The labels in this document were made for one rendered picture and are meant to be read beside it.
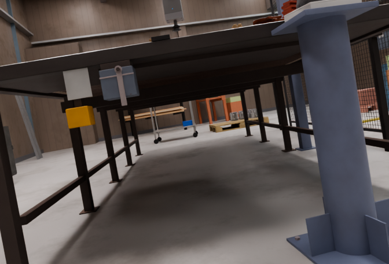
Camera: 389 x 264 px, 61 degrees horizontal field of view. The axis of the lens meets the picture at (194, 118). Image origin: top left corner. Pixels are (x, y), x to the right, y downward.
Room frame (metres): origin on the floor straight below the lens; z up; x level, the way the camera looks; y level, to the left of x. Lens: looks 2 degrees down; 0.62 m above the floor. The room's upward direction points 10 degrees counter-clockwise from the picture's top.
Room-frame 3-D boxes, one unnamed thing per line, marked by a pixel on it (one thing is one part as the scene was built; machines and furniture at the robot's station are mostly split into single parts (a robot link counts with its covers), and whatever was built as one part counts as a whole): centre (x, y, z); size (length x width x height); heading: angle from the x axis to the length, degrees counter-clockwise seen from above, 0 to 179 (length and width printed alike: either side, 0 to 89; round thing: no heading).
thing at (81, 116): (1.36, 0.46, 0.74); 0.09 x 0.08 x 0.24; 92
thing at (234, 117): (7.61, -0.97, 0.18); 1.25 x 0.87 x 0.35; 100
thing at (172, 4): (1.60, 0.01, 1.10); 0.10 x 0.09 x 0.16; 176
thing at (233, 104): (11.47, -0.89, 0.95); 1.46 x 1.31 x 1.89; 10
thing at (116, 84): (1.37, 0.28, 0.77); 0.14 x 0.11 x 0.18; 92
